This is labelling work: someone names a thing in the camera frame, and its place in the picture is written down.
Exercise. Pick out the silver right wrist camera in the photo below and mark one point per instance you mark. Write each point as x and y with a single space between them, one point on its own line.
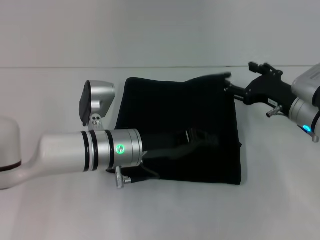
307 80

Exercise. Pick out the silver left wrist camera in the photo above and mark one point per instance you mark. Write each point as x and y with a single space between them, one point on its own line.
98 100

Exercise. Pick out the black shirt with FREE print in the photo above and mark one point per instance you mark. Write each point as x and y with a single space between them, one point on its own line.
180 107

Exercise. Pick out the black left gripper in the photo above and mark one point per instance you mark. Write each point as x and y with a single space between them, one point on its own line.
162 145

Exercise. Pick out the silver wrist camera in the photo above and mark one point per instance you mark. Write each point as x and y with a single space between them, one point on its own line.
307 80
98 100

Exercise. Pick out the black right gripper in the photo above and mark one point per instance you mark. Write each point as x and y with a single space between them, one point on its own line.
267 90

